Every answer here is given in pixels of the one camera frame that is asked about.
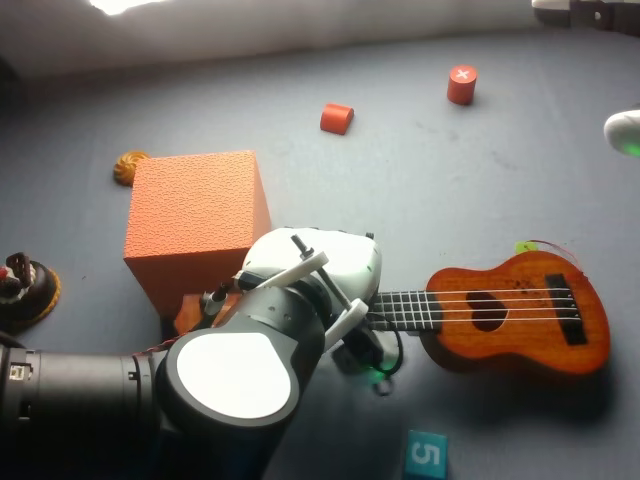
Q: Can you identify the orange swirl toy pastry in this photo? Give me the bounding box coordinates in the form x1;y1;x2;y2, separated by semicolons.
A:
113;150;151;189

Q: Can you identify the green heart tag red string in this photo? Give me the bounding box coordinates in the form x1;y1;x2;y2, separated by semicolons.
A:
514;239;584;274

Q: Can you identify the orange cylinder with white cross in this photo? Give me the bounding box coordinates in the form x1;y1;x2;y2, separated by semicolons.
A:
446;64;479;106

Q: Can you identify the orange textured cardboard box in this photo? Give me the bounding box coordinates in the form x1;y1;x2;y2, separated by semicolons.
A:
123;149;273;321

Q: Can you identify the teal block with number five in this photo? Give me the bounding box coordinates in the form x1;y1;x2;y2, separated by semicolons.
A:
402;430;450;480

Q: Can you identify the toy chocolate cake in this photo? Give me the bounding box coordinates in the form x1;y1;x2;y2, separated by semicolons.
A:
0;252;62;334

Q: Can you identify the small black cable loop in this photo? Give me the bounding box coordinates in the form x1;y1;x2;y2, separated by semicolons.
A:
372;324;405;397

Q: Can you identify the small brown wooden ukulele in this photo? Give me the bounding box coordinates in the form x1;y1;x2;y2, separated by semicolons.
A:
172;249;612;376

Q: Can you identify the white clamp bracket with bolt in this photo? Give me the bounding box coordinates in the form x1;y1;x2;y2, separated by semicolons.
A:
234;234;371;354

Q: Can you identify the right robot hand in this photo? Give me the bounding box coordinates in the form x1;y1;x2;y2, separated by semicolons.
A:
531;0;640;159

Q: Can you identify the red braided wire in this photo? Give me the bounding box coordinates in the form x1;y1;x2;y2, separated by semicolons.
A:
132;336;182;357

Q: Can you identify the orange half-cylinder block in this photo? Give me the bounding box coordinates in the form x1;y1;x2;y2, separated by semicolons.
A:
319;103;355;135

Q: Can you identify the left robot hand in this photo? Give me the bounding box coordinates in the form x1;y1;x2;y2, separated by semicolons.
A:
239;226;401;386

